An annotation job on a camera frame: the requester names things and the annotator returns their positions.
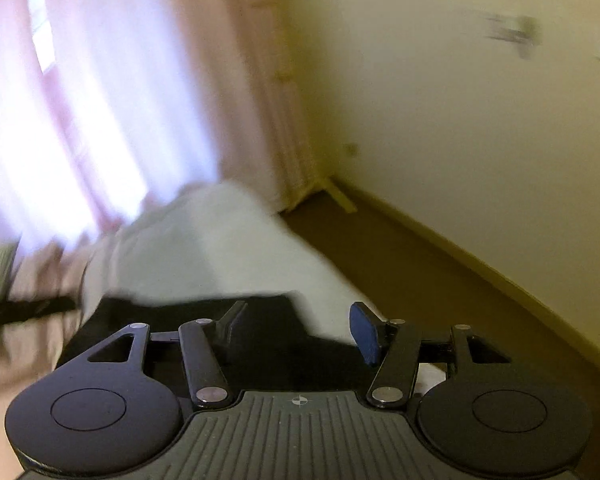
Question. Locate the black garment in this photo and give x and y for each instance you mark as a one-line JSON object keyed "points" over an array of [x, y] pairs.
{"points": [[270, 347]]}

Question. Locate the pink curtain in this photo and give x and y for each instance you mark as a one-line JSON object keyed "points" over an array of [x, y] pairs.
{"points": [[110, 106]]}

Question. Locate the wooden drying rack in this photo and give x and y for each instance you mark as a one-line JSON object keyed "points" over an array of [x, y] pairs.
{"points": [[337, 194]]}

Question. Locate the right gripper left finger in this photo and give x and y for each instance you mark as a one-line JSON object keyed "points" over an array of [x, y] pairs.
{"points": [[201, 343]]}

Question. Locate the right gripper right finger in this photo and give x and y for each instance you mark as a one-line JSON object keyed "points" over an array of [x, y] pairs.
{"points": [[391, 351]]}

